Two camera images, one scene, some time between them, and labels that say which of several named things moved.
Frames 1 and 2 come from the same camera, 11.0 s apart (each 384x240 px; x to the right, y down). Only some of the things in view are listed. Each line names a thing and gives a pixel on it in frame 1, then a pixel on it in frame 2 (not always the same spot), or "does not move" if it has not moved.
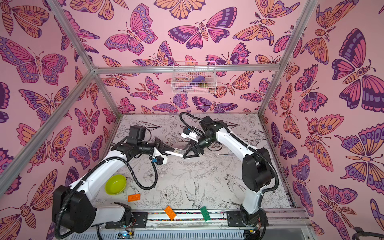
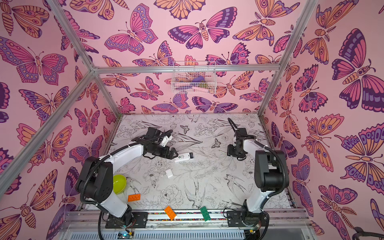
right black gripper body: [199, 145] → [235, 150]
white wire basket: [194, 77] does not move
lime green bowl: [115, 184] does not move
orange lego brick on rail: [170, 212] does not move
